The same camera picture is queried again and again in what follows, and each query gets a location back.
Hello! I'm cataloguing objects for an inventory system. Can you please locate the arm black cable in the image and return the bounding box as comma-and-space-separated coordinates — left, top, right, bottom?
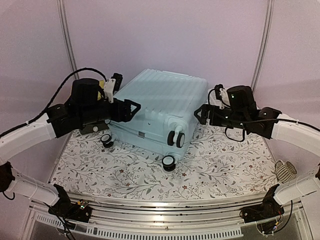
224, 124, 247, 143
0, 67, 108, 136

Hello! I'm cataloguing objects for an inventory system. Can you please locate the aluminium front rail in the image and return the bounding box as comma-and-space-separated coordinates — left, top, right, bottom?
22, 193, 313, 240

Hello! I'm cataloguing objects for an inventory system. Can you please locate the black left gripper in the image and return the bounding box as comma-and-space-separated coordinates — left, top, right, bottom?
79, 97, 142, 126

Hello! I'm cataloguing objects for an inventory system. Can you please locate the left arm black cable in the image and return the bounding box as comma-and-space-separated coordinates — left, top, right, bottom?
0, 67, 108, 136

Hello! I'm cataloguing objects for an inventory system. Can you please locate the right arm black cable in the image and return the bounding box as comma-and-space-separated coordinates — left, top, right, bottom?
224, 124, 247, 143

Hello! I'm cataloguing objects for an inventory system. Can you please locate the striped woven cup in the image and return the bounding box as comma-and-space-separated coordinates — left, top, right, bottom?
275, 159, 297, 184

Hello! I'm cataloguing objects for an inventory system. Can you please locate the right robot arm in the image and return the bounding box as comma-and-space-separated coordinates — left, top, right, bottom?
194, 84, 320, 223

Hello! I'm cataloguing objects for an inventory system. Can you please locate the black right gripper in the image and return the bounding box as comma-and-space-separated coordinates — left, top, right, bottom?
195, 103, 249, 130

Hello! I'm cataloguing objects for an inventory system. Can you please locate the light blue hard-shell suitcase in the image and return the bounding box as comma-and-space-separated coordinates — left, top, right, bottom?
108, 69, 209, 172

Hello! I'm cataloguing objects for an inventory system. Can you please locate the wall aluminium post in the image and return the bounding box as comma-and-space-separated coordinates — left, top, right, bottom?
56, 0, 78, 71
250, 0, 275, 93

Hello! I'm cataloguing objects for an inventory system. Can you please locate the left wall aluminium post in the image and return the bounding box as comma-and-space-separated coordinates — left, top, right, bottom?
56, 0, 78, 71

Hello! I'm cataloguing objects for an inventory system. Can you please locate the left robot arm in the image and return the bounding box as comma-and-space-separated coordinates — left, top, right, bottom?
0, 78, 141, 223

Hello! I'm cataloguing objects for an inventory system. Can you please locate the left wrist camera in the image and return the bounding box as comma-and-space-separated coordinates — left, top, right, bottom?
103, 73, 123, 103

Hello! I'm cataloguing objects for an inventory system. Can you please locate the floral white tablecloth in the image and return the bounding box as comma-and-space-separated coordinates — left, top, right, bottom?
51, 125, 277, 201

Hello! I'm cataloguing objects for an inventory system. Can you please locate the right wall aluminium post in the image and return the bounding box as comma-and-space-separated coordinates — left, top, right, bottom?
250, 0, 275, 93

